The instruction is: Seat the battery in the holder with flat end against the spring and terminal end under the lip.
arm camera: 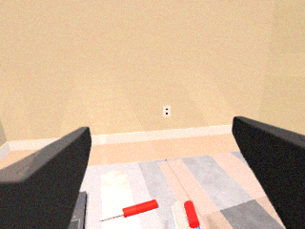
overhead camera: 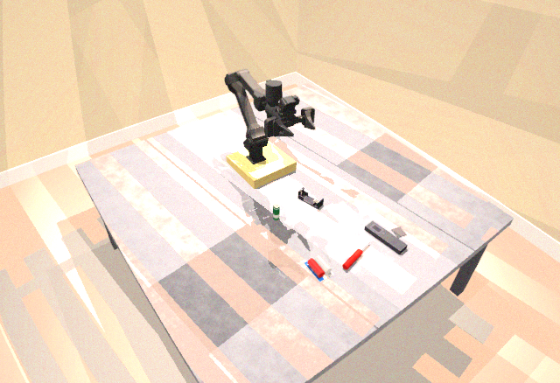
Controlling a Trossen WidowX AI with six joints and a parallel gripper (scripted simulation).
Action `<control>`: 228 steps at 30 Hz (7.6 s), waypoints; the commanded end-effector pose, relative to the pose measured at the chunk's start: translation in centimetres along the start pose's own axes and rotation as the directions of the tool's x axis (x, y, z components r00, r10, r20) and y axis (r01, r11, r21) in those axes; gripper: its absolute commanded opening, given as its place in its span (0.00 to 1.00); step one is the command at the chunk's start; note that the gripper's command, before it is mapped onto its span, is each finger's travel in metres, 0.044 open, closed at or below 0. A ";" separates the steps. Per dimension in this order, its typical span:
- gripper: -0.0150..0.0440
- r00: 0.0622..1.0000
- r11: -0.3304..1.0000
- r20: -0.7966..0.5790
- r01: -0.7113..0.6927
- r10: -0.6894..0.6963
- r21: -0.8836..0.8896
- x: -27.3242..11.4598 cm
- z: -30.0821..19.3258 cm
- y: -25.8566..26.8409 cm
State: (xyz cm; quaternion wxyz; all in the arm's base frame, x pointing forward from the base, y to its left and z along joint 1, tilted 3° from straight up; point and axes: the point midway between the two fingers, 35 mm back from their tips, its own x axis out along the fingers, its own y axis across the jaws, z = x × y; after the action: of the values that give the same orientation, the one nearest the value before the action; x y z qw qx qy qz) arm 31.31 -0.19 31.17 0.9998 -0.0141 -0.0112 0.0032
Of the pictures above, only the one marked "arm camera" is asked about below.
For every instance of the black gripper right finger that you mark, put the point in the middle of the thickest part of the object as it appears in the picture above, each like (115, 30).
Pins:
(277, 158)

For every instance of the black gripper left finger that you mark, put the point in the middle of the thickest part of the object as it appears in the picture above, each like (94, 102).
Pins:
(39, 191)

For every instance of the red-handled screwdriver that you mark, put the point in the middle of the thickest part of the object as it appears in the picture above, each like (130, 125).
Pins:
(135, 209)

